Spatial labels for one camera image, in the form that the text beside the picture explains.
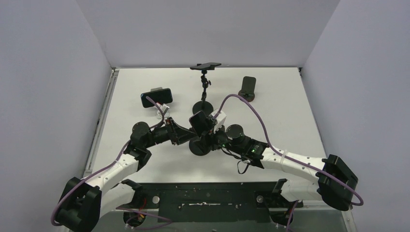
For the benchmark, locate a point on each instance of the black round base stand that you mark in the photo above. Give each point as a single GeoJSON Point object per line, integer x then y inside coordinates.
{"type": "Point", "coordinates": [198, 147]}

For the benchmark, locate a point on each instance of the phone on tripod stand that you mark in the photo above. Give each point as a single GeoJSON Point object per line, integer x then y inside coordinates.
{"type": "Point", "coordinates": [205, 66]}

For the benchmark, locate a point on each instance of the wooden base phone stand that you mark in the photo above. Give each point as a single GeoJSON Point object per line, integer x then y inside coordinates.
{"type": "Point", "coordinates": [247, 90]}

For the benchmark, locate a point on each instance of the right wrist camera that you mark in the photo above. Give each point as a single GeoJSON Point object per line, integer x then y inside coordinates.
{"type": "Point", "coordinates": [218, 117]}

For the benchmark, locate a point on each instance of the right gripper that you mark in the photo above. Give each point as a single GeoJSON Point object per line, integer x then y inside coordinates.
{"type": "Point", "coordinates": [211, 137]}

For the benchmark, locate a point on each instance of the tall black tripod stand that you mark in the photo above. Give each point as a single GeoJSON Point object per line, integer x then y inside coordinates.
{"type": "Point", "coordinates": [203, 104]}

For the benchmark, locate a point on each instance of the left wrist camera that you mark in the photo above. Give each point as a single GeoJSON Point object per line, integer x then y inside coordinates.
{"type": "Point", "coordinates": [164, 108]}

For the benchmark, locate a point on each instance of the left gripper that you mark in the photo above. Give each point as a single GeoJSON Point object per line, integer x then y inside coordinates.
{"type": "Point", "coordinates": [178, 134]}

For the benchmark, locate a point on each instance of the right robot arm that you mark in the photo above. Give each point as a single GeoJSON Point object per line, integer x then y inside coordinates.
{"type": "Point", "coordinates": [327, 179]}

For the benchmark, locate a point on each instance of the phone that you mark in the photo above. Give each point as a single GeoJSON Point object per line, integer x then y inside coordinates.
{"type": "Point", "coordinates": [162, 96]}
{"type": "Point", "coordinates": [205, 66]}
{"type": "Point", "coordinates": [200, 123]}

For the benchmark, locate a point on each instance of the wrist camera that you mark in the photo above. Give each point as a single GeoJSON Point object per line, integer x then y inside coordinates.
{"type": "Point", "coordinates": [218, 117]}
{"type": "Point", "coordinates": [164, 108]}

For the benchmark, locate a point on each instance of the white metal phone stand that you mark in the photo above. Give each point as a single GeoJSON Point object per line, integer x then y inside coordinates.
{"type": "Point", "coordinates": [154, 89]}

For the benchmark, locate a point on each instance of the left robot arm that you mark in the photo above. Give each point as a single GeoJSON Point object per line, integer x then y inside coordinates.
{"type": "Point", "coordinates": [81, 204]}

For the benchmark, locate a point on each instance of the phone on white stand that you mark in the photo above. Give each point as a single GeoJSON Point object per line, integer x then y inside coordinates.
{"type": "Point", "coordinates": [162, 96]}

